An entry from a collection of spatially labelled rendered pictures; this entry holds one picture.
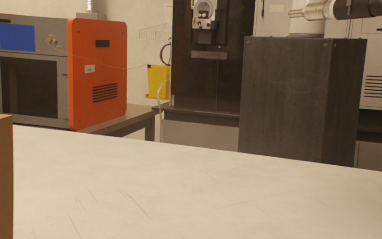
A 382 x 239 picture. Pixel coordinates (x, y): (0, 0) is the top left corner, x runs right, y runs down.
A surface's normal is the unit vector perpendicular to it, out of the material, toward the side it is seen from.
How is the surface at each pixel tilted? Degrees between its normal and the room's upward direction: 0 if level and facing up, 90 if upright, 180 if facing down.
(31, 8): 90
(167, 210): 0
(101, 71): 90
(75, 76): 90
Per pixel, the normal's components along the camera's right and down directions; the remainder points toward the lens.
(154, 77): -0.37, 0.20
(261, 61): -0.61, 0.11
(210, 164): 0.04, -0.98
